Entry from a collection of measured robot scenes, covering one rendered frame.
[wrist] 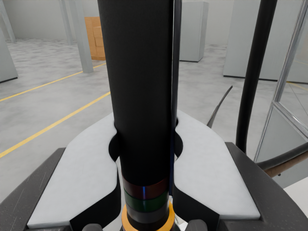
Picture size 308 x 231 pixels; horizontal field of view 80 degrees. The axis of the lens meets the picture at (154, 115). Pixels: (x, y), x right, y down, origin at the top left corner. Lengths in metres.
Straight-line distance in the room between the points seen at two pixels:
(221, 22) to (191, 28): 5.13
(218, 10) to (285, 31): 7.08
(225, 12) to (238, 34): 6.74
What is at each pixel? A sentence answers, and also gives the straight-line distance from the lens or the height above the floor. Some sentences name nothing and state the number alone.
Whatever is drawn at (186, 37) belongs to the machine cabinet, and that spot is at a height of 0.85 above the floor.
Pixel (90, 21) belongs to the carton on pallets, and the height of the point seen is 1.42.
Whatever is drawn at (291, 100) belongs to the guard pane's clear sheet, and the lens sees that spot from 1.46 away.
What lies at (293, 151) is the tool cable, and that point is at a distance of 0.30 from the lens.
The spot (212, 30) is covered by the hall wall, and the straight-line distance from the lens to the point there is 12.28.
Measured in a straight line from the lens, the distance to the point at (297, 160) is 0.31.
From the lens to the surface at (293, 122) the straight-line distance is 1.39.
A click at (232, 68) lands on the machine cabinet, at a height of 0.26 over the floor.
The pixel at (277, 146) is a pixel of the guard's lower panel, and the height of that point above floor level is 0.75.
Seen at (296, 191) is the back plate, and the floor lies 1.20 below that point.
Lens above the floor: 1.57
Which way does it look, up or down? 28 degrees down
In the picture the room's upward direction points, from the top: 1 degrees counter-clockwise
